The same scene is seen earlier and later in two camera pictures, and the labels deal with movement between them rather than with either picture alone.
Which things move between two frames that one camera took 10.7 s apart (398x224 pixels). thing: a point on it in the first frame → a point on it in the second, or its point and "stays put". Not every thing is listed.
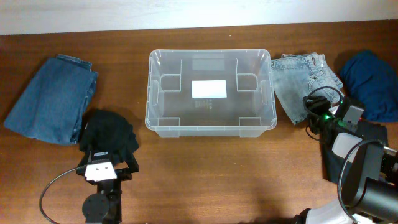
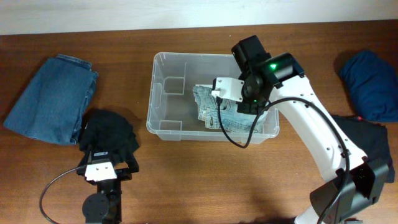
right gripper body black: (320, 116) → (250, 101)
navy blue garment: (374, 83) stays put
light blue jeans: (300, 77) → (234, 121)
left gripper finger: (132, 161) stays put
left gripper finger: (84, 160) stays put
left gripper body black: (124, 175) stays put
